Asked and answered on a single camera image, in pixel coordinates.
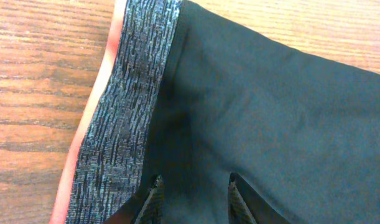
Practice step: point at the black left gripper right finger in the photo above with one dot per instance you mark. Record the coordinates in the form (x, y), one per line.
(246, 206)

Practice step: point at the black leggings with red waistband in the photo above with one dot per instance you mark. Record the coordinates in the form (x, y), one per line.
(191, 96)

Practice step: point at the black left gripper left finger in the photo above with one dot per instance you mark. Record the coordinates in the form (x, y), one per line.
(151, 210)

